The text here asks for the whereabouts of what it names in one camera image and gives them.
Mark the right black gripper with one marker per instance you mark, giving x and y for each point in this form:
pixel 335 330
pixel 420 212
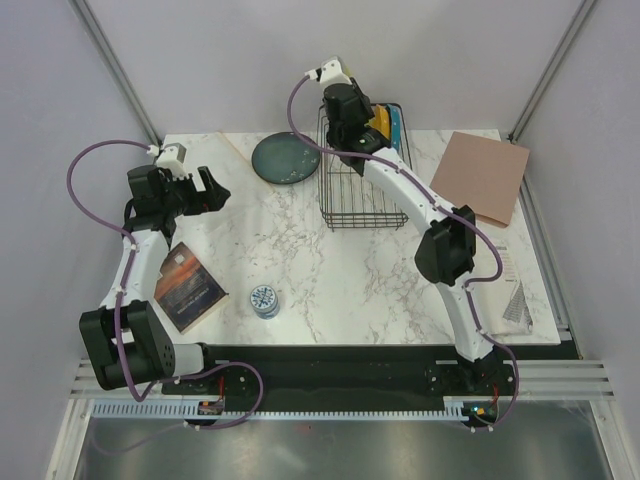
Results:
pixel 365 103

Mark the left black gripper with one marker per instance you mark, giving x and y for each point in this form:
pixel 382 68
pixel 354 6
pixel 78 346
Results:
pixel 213 199

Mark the orange polka dot plate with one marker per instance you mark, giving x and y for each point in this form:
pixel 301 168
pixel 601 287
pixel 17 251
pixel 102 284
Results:
pixel 381 120

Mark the blue polka dot plate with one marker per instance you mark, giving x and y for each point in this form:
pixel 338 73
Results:
pixel 395 126

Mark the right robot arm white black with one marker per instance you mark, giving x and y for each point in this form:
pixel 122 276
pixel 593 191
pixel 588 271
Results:
pixel 453 254

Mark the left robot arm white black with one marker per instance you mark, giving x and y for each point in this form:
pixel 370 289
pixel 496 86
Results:
pixel 126 342

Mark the dark grey round plate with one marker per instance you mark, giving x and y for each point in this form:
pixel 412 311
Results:
pixel 283 159

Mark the dark hardcover book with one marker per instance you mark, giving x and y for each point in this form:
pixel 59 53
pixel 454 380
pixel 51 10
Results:
pixel 186 291

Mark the blue white ceramic cup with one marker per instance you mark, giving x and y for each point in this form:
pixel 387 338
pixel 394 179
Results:
pixel 264 301

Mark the white paper sheet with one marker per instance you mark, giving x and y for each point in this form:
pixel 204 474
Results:
pixel 515 309

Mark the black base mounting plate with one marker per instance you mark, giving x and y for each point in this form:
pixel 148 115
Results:
pixel 347 377

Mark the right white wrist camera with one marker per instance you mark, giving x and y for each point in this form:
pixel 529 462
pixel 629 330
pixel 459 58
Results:
pixel 327 74

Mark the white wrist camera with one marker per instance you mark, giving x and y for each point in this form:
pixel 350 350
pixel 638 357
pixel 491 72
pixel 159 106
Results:
pixel 170 157
pixel 327 74

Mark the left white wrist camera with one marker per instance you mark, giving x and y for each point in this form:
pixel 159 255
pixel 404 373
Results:
pixel 170 157

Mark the black wire dish rack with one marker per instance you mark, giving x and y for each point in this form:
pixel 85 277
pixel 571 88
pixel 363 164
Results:
pixel 347 200

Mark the white slotted cable duct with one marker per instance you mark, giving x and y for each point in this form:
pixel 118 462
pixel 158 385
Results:
pixel 201 410

